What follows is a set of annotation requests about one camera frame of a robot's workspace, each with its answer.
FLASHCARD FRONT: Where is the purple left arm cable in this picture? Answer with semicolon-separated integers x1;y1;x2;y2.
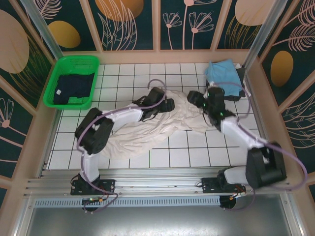
75;79;170;214

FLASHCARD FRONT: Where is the navy blue t-shirt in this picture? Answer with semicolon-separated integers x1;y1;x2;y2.
53;73;95;104

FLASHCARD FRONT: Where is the aluminium rail frame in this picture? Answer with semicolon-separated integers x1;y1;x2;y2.
23;168;293;197

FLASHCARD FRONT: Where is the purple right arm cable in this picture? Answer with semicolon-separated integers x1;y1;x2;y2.
208;81;308;212

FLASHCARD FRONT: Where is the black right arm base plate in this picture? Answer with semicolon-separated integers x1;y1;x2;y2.
201;177;247;195

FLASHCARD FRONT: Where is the light blue folded t-shirt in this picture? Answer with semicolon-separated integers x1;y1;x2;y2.
204;58;243;97

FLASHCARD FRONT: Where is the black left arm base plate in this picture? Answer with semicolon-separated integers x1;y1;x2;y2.
70;179;116;196

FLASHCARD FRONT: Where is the dark folded garment stack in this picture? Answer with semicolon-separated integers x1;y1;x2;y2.
235;63;252;98

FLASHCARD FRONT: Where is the green plastic basket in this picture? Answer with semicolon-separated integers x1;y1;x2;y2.
43;56;100;111

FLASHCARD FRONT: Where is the white t-shirt with robot print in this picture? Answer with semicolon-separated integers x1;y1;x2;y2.
99;88;223;160

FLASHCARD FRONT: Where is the grey slotted cable duct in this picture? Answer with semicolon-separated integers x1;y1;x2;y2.
34;196;221;207

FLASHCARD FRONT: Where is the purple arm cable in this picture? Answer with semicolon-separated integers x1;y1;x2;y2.
208;81;308;212
75;79;170;214

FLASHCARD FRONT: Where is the aluminium corner post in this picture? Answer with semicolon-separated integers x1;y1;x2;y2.
243;0;288;69
19;0;63;59

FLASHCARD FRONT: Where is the shiny grey metal panel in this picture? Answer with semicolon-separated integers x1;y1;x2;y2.
24;194;305;236

